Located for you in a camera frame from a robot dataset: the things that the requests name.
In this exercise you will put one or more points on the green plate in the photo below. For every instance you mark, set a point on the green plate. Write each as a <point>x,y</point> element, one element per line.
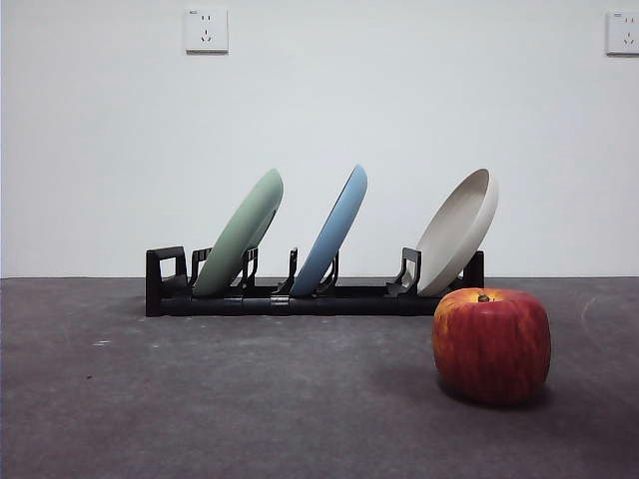
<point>239,234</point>

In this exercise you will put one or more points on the red yellow apple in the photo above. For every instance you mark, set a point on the red yellow apple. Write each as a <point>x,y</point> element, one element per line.
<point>491,349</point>

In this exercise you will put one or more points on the blue plate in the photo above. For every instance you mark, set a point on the blue plate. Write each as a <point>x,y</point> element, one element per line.
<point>324,239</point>

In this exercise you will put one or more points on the black plate rack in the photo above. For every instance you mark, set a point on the black plate rack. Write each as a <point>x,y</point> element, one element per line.
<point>349,305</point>

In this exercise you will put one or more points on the beige plate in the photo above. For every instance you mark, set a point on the beige plate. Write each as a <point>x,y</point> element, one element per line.
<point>454,234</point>

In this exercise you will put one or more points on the white wall socket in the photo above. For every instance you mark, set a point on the white wall socket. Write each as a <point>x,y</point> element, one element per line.
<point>207,30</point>
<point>624,32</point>

